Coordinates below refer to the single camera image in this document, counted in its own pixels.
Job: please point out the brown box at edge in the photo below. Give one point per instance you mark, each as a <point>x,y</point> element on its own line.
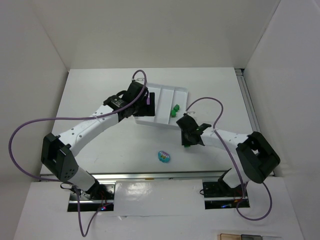
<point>227,236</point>

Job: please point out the aluminium front rail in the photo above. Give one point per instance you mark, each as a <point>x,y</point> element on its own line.
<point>157,175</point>

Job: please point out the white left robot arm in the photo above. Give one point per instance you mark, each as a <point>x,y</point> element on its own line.
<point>59,151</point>

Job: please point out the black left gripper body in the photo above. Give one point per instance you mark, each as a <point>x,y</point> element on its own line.
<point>149,105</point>

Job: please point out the green sloped lego brick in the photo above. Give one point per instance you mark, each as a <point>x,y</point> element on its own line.
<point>176,107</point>

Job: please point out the grey box at edge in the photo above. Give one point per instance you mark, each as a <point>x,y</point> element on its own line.
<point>251,237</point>

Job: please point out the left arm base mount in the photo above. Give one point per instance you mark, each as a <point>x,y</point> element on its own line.
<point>103,200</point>

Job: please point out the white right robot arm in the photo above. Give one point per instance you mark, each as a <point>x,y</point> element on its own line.
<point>227,141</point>

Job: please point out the aluminium side rail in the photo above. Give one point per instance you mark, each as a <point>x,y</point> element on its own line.
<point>250,105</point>

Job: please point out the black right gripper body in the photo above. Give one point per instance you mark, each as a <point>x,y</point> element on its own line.
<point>188,138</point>

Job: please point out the white three-compartment tray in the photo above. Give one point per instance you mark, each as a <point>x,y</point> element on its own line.
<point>166,97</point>

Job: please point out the green square lego brick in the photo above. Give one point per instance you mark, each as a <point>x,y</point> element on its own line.
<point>173,113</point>

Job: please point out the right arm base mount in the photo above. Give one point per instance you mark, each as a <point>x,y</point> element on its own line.
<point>219,196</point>

